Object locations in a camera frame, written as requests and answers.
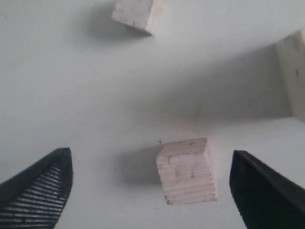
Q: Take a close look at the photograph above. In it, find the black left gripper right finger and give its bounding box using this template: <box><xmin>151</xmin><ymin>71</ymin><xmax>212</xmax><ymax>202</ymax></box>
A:
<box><xmin>229</xmin><ymin>150</ymin><xmax>305</xmax><ymax>229</ymax></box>

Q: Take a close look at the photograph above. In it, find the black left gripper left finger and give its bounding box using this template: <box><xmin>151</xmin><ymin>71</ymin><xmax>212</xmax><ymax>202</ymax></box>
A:
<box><xmin>0</xmin><ymin>148</ymin><xmax>73</xmax><ymax>229</ymax></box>

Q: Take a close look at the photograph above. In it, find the medium ridged wooden cube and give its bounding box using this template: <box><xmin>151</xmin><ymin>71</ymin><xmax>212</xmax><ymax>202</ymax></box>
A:
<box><xmin>156</xmin><ymin>138</ymin><xmax>218</xmax><ymax>205</ymax></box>

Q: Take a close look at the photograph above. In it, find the large light wooden cube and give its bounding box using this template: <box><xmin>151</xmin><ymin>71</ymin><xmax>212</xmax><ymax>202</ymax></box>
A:
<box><xmin>275</xmin><ymin>30</ymin><xmax>305</xmax><ymax>122</ymax></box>

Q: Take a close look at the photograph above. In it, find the small pale wooden cube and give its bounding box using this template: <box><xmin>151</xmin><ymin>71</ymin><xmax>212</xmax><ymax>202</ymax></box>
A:
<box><xmin>111</xmin><ymin>0</ymin><xmax>163</xmax><ymax>36</ymax></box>

